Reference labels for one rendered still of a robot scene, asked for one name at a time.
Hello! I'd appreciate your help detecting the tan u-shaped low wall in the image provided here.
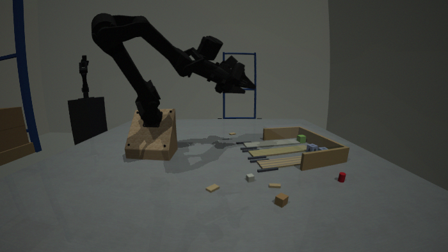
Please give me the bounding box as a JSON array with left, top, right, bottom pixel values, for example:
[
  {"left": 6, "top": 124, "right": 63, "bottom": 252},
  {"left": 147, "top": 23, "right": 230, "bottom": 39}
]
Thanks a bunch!
[{"left": 263, "top": 124, "right": 350, "bottom": 171}]

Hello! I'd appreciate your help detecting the red cylinder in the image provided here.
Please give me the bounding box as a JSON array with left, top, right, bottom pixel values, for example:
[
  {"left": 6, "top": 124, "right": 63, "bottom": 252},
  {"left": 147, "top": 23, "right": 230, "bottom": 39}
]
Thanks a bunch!
[{"left": 338, "top": 172, "right": 346, "bottom": 183}]

